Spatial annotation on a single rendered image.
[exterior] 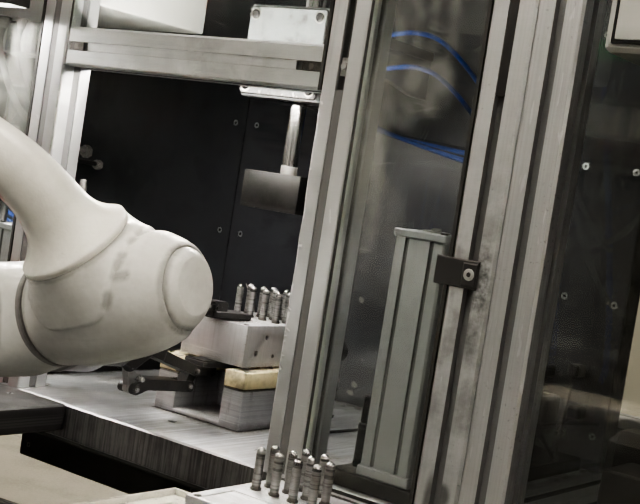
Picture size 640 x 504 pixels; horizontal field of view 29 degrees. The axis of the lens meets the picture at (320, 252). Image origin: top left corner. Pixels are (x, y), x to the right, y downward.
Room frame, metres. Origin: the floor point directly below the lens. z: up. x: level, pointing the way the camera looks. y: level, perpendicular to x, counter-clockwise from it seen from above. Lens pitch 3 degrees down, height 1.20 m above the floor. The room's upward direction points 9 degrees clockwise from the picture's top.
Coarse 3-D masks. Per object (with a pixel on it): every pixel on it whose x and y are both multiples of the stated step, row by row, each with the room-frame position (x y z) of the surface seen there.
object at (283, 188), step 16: (304, 112) 1.51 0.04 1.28; (288, 128) 1.51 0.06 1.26; (288, 144) 1.51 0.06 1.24; (288, 160) 1.51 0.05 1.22; (256, 176) 1.50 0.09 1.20; (272, 176) 1.49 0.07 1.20; (288, 176) 1.48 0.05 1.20; (256, 192) 1.50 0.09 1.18; (272, 192) 1.49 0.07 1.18; (288, 192) 1.47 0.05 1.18; (304, 192) 1.47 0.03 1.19; (272, 208) 1.48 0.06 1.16; (288, 208) 1.47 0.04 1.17
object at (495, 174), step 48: (528, 0) 1.11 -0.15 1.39; (528, 48) 1.11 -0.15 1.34; (480, 96) 1.13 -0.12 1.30; (480, 144) 1.13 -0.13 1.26; (480, 192) 1.13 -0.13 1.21; (480, 240) 1.13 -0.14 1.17; (480, 288) 1.11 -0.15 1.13; (480, 336) 1.11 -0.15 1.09; (432, 432) 1.13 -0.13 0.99; (432, 480) 1.12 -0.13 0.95
